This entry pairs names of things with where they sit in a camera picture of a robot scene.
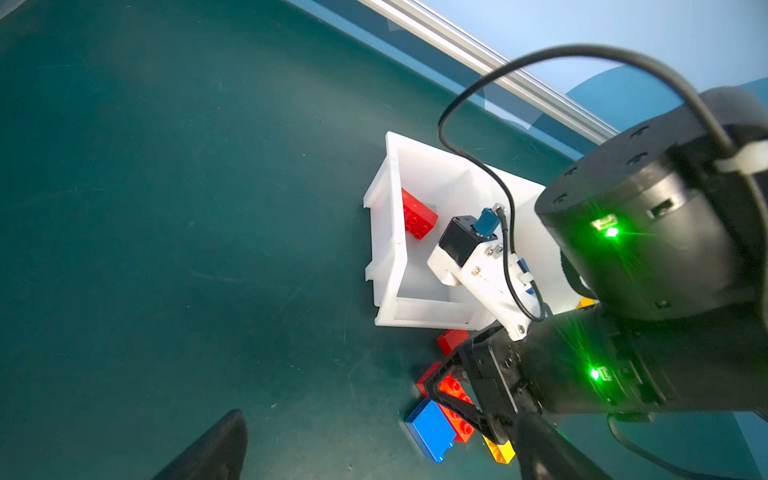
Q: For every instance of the small yellow brick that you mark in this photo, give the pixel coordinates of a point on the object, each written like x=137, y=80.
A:
x=502, y=453

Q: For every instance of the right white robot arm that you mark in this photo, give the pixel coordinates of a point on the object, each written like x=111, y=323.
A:
x=641, y=286

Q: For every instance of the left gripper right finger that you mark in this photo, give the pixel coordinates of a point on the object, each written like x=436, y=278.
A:
x=544, y=453

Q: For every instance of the white bin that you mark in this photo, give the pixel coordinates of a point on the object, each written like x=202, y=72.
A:
x=536, y=247
x=405, y=290

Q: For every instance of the horizontal aluminium frame bar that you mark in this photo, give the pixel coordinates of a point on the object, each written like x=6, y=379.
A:
x=431, y=27

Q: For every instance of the white middle bin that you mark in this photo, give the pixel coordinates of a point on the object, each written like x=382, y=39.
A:
x=536, y=247

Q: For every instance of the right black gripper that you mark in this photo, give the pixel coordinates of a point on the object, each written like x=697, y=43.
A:
x=592, y=361

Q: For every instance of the red brick top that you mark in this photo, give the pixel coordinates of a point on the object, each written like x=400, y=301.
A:
x=450, y=340

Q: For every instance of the blue brick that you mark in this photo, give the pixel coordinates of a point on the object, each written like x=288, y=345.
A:
x=431, y=430

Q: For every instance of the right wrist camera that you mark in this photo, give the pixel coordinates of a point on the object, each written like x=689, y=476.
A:
x=473, y=253

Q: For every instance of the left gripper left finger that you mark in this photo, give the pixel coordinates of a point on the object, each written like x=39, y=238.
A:
x=217, y=454

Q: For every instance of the white left bin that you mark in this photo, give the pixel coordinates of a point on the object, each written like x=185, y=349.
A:
x=405, y=290

